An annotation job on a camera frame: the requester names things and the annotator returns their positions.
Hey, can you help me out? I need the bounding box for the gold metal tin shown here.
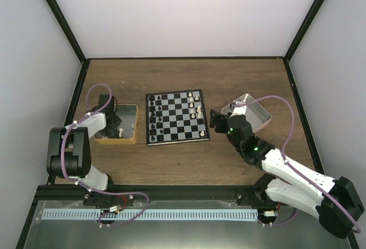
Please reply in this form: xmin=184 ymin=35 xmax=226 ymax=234
xmin=93 ymin=104 xmax=138 ymax=145

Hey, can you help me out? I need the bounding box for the black and silver chessboard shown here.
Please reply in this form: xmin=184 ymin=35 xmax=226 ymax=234
xmin=146 ymin=89 xmax=210 ymax=147

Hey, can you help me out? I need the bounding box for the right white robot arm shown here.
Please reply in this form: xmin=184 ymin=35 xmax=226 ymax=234
xmin=209 ymin=109 xmax=365 ymax=239

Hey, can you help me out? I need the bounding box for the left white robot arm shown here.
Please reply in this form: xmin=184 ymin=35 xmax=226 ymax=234
xmin=46 ymin=94 xmax=123 ymax=205

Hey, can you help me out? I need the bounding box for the pink embossed metal tin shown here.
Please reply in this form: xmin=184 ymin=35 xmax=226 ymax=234
xmin=221 ymin=93 xmax=272 ymax=133

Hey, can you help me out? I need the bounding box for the light blue slotted strip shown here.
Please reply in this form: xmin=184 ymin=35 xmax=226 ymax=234
xmin=42 ymin=208 xmax=258 ymax=222

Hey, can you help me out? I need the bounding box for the metal sheet cover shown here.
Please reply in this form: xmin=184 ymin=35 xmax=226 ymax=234
xmin=23 ymin=201 xmax=349 ymax=248

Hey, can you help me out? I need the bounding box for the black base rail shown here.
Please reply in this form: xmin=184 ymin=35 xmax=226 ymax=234
xmin=34 ymin=184 xmax=277 ymax=208

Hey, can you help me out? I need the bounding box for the black enclosure frame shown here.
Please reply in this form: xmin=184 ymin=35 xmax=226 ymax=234
xmin=15 ymin=0 xmax=360 ymax=249

